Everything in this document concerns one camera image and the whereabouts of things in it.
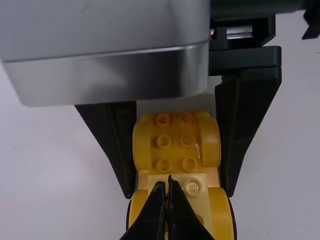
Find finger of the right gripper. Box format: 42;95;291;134
74;100;139;200

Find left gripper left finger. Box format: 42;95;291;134
119;180;168;240

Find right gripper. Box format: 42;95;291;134
208;0;308;199

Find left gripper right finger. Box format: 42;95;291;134
166;174;214;240

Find yellow toy brick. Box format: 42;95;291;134
147;173;214;233

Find yellow toy car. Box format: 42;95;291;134
125;109;237;240

